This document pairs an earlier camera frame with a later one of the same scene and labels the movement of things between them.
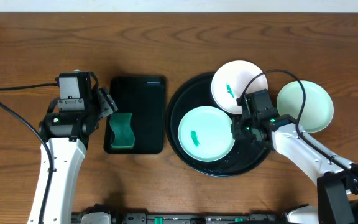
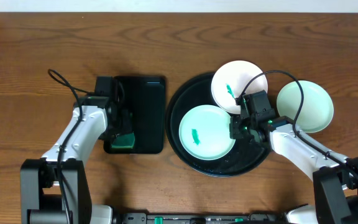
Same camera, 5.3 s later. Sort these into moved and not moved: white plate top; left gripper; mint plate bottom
Moved: left gripper
Not moved: mint plate bottom; white plate top
